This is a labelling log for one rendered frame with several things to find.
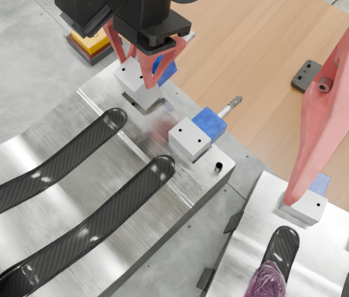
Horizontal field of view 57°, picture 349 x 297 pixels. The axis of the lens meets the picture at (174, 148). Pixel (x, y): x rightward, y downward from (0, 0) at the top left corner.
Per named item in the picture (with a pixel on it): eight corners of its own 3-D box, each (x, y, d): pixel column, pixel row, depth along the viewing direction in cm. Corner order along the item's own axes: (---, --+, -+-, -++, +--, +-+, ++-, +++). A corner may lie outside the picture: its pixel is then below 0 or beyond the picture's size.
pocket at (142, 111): (144, 90, 55) (142, 77, 52) (165, 109, 54) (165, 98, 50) (124, 106, 54) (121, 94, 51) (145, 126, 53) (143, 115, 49)
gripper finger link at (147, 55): (141, 105, 42) (149, 40, 35) (109, 76, 45) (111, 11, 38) (178, 88, 46) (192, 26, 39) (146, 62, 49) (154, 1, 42)
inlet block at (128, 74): (184, 37, 52) (177, 12, 47) (206, 52, 50) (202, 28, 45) (125, 92, 50) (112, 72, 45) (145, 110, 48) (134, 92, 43)
